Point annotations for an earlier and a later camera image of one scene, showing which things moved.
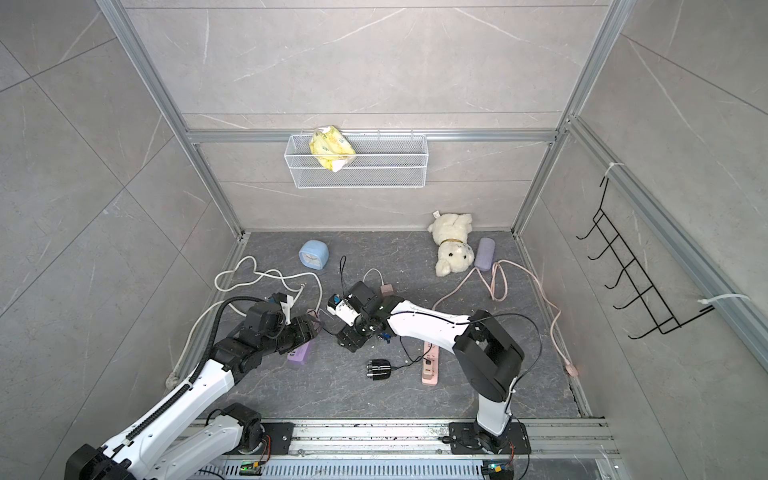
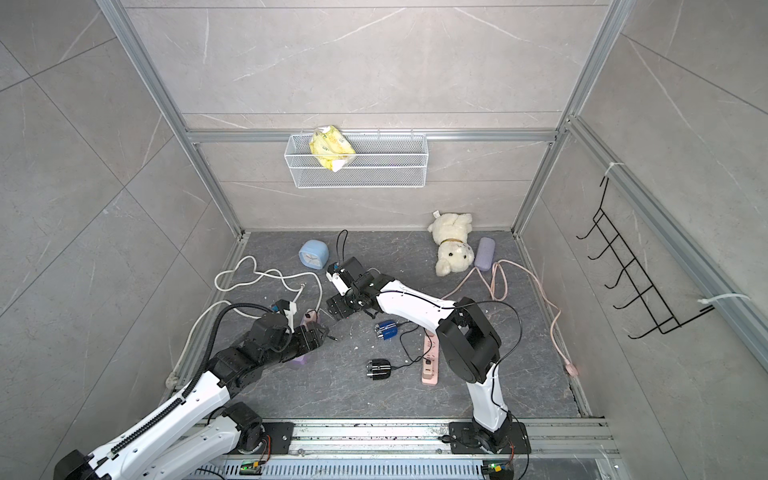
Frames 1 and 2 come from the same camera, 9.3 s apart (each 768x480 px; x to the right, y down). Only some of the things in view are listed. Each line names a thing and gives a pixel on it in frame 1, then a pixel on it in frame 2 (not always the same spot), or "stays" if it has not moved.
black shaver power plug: x=378 y=369 stays
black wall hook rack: x=636 y=273 stays
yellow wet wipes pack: x=331 y=148 stays
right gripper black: x=350 y=338 → x=338 y=307
